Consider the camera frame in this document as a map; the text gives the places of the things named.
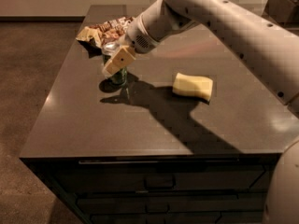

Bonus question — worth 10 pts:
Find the green drink can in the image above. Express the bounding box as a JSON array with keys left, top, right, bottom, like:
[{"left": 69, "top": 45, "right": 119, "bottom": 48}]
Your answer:
[{"left": 102, "top": 41, "right": 127, "bottom": 86}]

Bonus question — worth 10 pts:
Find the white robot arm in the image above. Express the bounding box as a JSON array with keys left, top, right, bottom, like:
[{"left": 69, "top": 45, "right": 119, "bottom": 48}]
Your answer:
[{"left": 103, "top": 0, "right": 299, "bottom": 224}]

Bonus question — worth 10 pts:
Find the dark drawer cabinet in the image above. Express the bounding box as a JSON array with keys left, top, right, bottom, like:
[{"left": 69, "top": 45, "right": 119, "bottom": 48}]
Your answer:
[{"left": 21, "top": 154, "right": 278, "bottom": 224}]

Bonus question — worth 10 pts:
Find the brown chip bag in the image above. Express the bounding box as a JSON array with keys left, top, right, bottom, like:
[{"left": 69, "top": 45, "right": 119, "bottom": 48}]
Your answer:
[{"left": 76, "top": 16, "right": 135, "bottom": 49}]

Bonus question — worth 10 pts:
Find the yellow sponge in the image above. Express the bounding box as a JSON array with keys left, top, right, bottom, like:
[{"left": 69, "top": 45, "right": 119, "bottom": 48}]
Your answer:
[{"left": 172, "top": 73, "right": 213, "bottom": 102}]

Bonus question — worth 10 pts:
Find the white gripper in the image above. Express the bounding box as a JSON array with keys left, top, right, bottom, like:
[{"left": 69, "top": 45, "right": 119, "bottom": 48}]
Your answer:
[{"left": 102, "top": 46, "right": 135, "bottom": 78}]

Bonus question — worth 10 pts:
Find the dark snack box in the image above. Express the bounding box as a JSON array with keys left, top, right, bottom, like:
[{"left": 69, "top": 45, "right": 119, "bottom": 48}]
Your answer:
[{"left": 264, "top": 0, "right": 299, "bottom": 25}]

